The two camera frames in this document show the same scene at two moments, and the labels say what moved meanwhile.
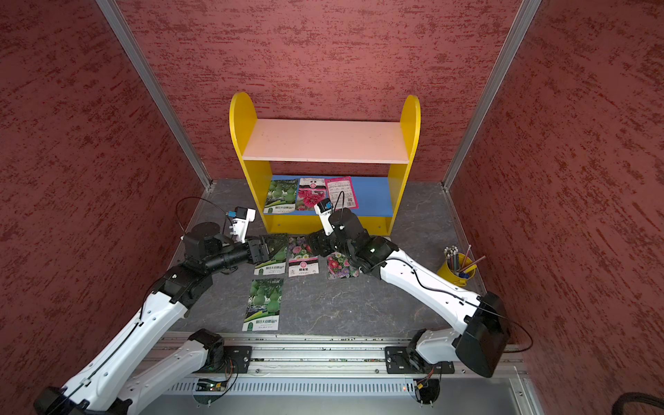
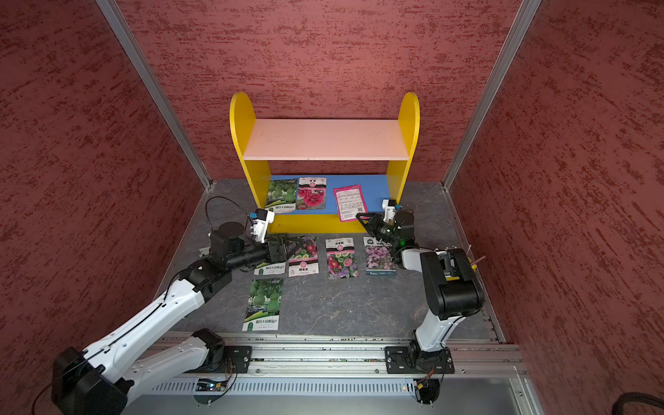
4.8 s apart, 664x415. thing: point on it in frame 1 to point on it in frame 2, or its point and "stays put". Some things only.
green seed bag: [263, 309] stays put
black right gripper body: [328, 244] to [385, 230]
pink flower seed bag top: [338, 267] stays put
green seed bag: [281, 196] stays put
